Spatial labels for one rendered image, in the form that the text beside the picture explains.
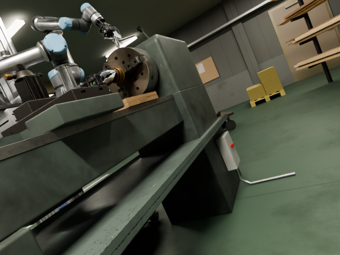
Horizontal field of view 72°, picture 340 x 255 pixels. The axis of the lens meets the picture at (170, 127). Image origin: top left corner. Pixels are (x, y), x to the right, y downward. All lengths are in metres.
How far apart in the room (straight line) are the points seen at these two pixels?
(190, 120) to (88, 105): 0.85
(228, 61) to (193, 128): 6.59
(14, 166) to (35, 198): 0.09
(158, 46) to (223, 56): 6.57
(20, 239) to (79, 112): 0.34
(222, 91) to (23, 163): 7.64
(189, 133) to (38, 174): 1.03
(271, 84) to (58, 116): 5.60
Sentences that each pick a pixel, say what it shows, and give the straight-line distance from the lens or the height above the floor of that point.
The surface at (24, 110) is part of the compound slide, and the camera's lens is 1.02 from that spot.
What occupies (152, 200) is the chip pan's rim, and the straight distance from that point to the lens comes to 0.76.
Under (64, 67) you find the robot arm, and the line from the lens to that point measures 1.64.
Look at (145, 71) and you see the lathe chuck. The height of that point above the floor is 1.04.
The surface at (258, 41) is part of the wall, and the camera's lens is 7.90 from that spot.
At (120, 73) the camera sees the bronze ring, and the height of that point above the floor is 1.07.
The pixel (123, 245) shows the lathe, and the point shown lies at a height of 0.53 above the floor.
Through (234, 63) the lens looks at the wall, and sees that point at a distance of 7.97.
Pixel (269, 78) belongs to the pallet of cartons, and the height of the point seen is 0.48.
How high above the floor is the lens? 0.79
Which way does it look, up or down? 4 degrees down
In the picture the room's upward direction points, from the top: 24 degrees counter-clockwise
